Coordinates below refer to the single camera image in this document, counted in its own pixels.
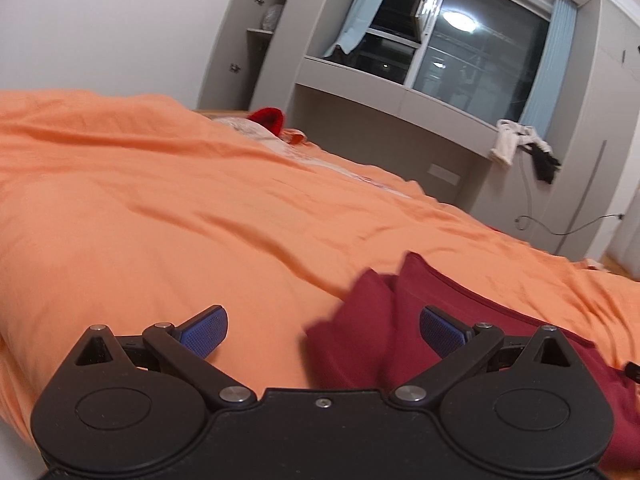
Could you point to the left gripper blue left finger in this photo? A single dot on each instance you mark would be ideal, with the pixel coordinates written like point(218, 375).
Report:
point(182, 350)

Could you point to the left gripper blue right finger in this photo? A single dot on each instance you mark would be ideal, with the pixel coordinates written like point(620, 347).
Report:
point(463, 350)

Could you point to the dark red knit sweater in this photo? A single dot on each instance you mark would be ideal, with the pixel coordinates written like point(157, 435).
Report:
point(373, 341)

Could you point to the orange bed duvet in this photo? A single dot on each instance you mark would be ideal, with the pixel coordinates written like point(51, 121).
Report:
point(129, 211)

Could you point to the black cloth on desk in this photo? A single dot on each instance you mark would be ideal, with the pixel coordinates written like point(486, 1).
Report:
point(545, 164)

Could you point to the grey built-in desk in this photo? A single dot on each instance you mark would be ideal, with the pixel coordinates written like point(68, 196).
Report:
point(371, 120)

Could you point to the white cloth on desk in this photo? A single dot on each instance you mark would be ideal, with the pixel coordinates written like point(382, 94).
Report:
point(510, 137)

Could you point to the red hat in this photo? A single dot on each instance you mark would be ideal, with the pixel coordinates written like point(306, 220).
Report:
point(270, 118)

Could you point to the right light blue curtain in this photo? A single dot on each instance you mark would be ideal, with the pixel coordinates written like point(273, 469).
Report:
point(541, 103)

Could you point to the light blue curtain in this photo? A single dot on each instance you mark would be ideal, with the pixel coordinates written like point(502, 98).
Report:
point(358, 20)
point(541, 103)

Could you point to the grey open wardrobe door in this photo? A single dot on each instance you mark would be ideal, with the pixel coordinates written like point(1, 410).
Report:
point(229, 66)

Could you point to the grey tall wardrobe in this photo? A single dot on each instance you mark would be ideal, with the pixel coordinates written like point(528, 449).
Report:
point(591, 134)

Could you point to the left light blue curtain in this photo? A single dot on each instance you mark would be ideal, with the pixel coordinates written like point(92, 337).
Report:
point(358, 20)

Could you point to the white wall socket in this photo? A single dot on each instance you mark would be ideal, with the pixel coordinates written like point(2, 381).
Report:
point(444, 174)

